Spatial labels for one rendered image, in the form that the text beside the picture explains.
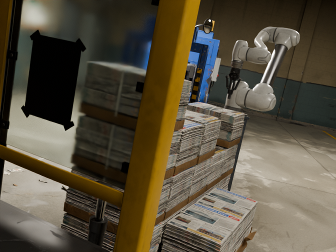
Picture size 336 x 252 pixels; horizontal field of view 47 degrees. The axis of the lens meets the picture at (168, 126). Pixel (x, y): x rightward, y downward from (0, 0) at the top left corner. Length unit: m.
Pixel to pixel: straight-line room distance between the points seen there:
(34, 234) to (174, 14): 0.76
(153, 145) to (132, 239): 0.31
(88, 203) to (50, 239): 0.55
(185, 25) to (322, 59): 11.26
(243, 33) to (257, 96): 8.89
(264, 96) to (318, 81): 9.22
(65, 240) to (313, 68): 11.36
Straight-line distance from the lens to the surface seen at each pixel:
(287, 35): 3.37
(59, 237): 1.23
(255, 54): 2.90
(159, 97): 1.10
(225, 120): 2.64
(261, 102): 3.09
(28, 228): 1.27
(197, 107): 2.69
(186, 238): 1.89
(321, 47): 12.28
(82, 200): 1.76
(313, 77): 12.24
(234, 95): 3.16
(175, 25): 1.09
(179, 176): 1.88
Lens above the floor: 1.39
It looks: 11 degrees down
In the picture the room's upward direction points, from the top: 11 degrees clockwise
